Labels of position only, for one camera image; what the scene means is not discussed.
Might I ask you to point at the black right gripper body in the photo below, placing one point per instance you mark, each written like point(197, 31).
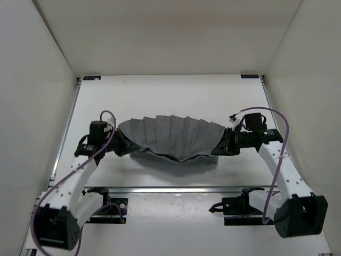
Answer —
point(237, 141)

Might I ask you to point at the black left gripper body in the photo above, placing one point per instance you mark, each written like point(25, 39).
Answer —
point(111, 144)

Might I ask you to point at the grey pleated skirt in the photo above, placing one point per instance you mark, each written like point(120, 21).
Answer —
point(179, 140)

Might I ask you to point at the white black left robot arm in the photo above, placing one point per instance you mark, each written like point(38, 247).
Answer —
point(59, 216)

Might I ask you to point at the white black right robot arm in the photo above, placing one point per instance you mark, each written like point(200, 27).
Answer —
point(290, 204)

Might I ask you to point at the blue label sticker right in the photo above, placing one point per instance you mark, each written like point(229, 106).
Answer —
point(249, 76)

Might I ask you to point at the blue label sticker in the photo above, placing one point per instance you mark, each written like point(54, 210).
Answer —
point(249, 76)
point(91, 78)

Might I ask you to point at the blue label sticker left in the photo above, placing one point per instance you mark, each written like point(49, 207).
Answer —
point(91, 78)

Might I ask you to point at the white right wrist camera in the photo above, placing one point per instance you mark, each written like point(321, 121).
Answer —
point(235, 121)

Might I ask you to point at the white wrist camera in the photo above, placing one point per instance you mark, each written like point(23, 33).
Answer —
point(235, 121)
point(111, 123)

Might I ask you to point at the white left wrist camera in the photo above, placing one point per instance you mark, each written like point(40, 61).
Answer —
point(111, 123)

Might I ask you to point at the aluminium table edge rail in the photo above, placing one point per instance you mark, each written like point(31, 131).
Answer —
point(179, 190)

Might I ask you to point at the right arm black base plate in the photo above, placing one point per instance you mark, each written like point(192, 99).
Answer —
point(237, 212)

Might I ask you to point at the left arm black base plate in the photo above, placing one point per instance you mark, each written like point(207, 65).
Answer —
point(115, 213)

